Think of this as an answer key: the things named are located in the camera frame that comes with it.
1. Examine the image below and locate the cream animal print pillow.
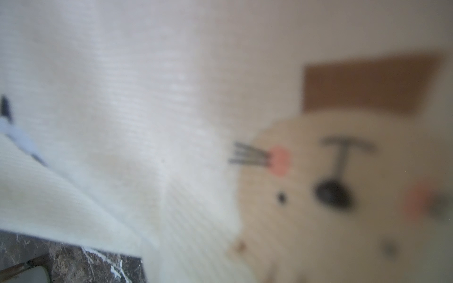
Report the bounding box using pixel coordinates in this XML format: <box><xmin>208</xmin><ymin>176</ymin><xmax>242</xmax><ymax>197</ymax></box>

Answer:
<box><xmin>1</xmin><ymin>1</ymin><xmax>453</xmax><ymax>283</ymax></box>

